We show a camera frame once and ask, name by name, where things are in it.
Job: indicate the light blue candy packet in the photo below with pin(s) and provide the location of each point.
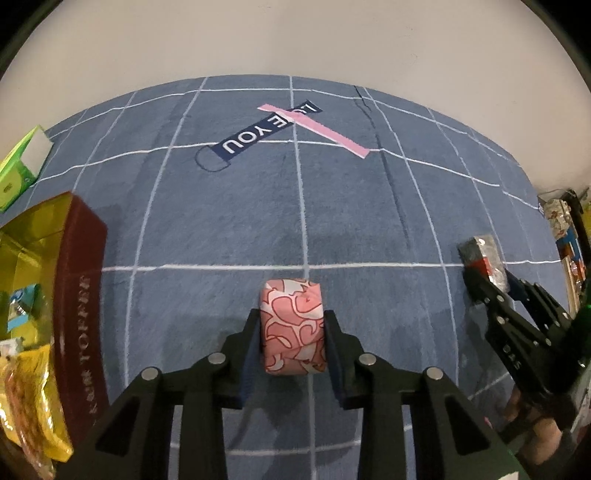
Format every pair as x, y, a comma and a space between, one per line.
21, 321

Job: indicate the red and gold tin box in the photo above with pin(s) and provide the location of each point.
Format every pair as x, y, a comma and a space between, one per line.
81, 277

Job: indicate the silver and red snack packet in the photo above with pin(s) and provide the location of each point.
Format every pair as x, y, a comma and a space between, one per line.
482, 254

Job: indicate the green tissue pack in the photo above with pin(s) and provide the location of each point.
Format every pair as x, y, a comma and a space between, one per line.
18, 175

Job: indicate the cluttered side shelf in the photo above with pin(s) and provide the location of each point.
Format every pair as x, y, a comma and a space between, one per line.
565, 221

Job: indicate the blue checkered tablecloth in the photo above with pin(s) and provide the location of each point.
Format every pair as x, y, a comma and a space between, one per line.
323, 207

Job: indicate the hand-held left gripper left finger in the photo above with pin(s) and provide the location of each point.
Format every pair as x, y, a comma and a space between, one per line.
247, 374

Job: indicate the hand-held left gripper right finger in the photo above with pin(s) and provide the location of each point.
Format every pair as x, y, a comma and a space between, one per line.
334, 369

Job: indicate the person's right hand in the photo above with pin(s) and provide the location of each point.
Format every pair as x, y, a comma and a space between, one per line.
551, 443

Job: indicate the pink patterned candy packet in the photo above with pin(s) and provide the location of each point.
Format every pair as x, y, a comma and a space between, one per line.
291, 323

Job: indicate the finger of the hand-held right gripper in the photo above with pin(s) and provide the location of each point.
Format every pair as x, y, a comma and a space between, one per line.
517, 341
545, 307

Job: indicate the yellow triangular snack packet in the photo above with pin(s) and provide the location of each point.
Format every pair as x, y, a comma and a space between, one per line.
51, 415

